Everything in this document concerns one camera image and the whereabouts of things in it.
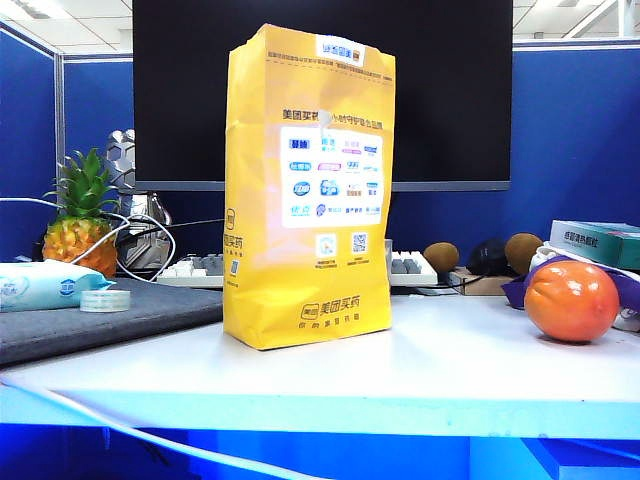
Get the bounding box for clear tape roll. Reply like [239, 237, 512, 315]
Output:
[79, 288, 132, 314]

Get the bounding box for blue wet wipes pack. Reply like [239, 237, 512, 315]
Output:
[0, 258, 116, 314]

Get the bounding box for yellow paper bag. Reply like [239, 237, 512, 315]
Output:
[222, 23, 397, 351]

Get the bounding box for small cardboard box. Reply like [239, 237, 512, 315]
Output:
[447, 267, 516, 297]

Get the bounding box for black computer mouse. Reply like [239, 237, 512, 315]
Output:
[467, 238, 509, 276]

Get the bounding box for decorative pineapple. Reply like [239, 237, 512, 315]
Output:
[42, 147, 121, 279]

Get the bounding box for grey and white keyboard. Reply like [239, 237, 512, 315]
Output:
[155, 251, 440, 290]

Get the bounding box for black computer monitor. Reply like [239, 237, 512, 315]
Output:
[132, 0, 515, 193]

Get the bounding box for brown kiwi fruit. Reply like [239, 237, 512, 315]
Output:
[423, 242, 460, 275]
[503, 232, 545, 276]

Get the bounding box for white crumpled plastic item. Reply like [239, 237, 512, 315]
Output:
[528, 243, 571, 274]

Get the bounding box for green and white box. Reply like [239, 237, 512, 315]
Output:
[548, 219, 640, 271]

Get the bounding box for purple fabric bag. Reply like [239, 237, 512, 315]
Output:
[501, 254, 640, 321]

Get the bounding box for thick white cable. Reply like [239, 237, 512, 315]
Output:
[0, 374, 321, 480]

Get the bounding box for orange fruit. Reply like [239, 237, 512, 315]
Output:
[523, 261, 621, 344]

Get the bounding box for dark grey desk mat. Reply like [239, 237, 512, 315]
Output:
[0, 277, 225, 369]

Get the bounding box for thin white cable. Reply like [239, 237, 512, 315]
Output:
[0, 196, 177, 282]

